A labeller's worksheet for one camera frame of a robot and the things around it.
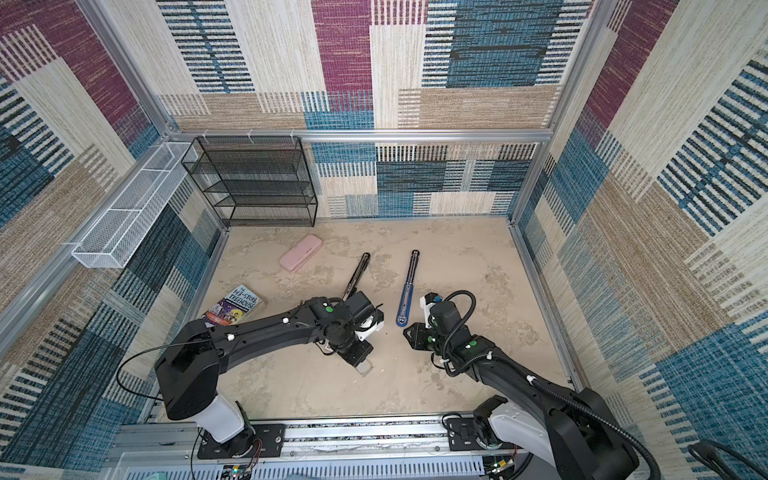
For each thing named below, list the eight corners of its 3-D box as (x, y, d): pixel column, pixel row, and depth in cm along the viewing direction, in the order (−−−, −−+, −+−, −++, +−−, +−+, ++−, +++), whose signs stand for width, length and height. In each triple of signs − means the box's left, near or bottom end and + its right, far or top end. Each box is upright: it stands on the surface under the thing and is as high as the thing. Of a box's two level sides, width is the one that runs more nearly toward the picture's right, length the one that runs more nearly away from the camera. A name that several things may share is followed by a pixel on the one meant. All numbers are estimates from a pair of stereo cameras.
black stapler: (343, 300, 100) (342, 296, 98) (363, 256, 112) (363, 251, 110) (350, 302, 100) (349, 298, 98) (370, 257, 111) (370, 253, 109)
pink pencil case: (278, 263, 110) (276, 259, 108) (312, 236, 118) (310, 231, 116) (291, 273, 107) (289, 269, 105) (325, 244, 115) (323, 239, 113)
